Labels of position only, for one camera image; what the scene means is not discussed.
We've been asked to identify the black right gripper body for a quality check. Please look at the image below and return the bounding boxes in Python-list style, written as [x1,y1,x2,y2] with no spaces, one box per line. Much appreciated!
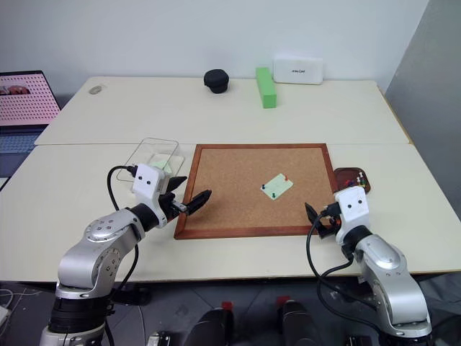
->
[316,202,343,231]

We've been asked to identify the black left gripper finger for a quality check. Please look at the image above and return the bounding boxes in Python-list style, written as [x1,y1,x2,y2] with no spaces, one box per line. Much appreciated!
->
[168,175,189,195]
[184,189,213,217]

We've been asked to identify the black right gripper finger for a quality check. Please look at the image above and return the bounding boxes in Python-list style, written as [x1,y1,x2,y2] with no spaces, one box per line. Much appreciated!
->
[304,202,319,224]
[316,223,339,241]

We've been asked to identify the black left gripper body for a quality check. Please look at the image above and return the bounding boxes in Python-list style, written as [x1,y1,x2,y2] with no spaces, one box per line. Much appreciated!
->
[158,192,189,220]

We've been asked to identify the pale green paper note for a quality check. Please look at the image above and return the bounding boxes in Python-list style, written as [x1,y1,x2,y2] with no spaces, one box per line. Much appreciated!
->
[148,154,174,173]
[259,172,295,200]

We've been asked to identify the wood framed cork board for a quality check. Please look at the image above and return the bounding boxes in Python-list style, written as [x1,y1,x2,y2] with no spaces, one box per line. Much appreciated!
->
[173,143,341,241]

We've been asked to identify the clear plastic container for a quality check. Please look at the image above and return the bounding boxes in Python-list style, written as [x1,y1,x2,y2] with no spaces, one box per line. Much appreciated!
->
[115,137,187,195]

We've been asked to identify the small brown tray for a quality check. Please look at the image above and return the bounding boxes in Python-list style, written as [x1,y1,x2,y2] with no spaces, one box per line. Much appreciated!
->
[333,166,373,196]

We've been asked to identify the dark rounded shape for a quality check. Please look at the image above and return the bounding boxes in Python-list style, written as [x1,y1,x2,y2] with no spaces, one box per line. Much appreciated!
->
[186,301,236,346]
[275,296,315,346]

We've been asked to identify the black round case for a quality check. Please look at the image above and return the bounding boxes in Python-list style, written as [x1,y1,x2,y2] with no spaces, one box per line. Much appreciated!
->
[202,68,231,95]

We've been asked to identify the green rectangular block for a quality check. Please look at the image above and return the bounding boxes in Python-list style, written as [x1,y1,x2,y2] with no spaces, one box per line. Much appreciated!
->
[255,66,278,110]

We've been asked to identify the white rectangular box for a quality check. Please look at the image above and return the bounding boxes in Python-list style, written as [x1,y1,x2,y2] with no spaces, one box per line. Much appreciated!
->
[272,53,324,86]

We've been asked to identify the laptop with pink screen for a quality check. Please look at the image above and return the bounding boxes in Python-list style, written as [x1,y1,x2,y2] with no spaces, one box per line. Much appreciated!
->
[0,70,61,192]

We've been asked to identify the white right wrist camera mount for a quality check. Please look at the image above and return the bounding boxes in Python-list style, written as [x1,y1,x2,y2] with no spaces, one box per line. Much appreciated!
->
[332,185,371,247]

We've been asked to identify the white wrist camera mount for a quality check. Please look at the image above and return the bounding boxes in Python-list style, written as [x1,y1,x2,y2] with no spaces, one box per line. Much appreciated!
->
[332,185,371,247]
[131,163,174,228]

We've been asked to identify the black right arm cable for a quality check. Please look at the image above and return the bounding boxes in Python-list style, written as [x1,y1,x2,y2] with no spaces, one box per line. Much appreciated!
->
[305,207,383,325]

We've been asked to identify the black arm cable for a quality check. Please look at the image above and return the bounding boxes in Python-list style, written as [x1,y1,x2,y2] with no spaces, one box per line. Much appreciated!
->
[104,164,140,346]
[305,207,383,325]

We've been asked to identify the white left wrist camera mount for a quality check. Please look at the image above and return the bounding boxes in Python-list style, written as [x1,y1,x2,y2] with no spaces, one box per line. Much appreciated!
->
[131,163,174,228]

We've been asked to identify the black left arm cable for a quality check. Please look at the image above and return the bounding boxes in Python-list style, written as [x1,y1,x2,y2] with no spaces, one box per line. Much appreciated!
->
[104,164,140,346]

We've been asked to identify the white floor cable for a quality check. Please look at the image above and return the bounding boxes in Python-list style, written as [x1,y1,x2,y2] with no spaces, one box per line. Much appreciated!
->
[0,283,46,311]

